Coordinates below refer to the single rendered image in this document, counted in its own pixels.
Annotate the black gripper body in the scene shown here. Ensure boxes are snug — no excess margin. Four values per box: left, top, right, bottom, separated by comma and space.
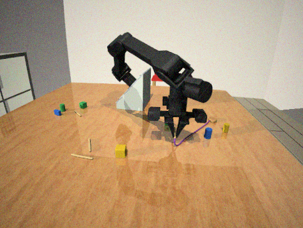
148, 94, 207, 123

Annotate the olive-yellow rectangular block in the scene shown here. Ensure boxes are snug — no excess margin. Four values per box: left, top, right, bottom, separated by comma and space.
115, 144, 126, 158

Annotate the blue cylinder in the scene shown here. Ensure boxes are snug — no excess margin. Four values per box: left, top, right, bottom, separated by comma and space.
204, 127, 212, 139

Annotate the small green block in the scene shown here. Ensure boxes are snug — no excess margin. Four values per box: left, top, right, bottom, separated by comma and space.
79, 101, 87, 108

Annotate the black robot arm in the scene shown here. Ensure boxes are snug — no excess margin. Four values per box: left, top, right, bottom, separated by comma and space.
107, 32, 213, 103

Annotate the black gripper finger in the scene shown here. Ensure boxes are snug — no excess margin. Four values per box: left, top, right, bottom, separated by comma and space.
176, 117, 189, 138
165, 121, 175, 138

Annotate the green cylinder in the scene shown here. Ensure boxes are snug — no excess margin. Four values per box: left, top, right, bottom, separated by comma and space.
60, 103, 66, 111

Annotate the yellow cylinder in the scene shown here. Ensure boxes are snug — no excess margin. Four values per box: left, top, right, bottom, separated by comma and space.
222, 123, 230, 133

